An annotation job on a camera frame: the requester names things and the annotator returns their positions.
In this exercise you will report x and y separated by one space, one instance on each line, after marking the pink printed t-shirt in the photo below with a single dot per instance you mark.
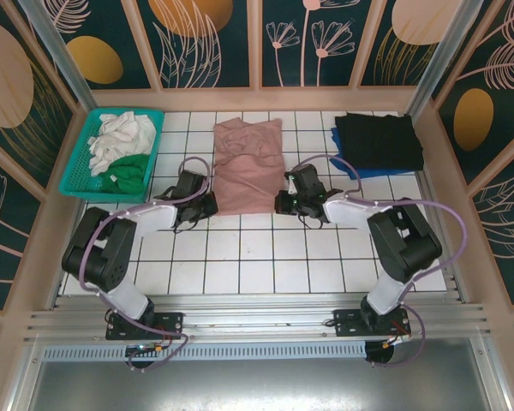
248 171

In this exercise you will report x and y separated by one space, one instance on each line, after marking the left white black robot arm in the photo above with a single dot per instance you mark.
98 257

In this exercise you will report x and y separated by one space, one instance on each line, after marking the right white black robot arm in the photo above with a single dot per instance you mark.
402 244

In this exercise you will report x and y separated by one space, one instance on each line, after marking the folded blue t-shirt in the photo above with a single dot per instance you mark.
368 173

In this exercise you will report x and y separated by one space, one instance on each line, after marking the crumpled green t-shirt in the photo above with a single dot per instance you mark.
133 171

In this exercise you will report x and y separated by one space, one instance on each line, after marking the folded black t-shirt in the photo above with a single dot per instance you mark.
377 137

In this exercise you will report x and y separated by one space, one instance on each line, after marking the crumpled white t-shirt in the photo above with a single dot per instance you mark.
120 137

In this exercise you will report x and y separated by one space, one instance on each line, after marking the teal plastic basket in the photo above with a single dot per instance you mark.
75 188

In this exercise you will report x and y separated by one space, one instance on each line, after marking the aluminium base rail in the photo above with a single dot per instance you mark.
257 308

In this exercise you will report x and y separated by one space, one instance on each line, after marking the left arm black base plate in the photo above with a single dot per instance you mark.
171 323

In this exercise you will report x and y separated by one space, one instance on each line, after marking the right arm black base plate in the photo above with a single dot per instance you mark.
344 321

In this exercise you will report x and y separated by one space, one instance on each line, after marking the aluminium frame post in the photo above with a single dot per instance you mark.
437 64
64 51

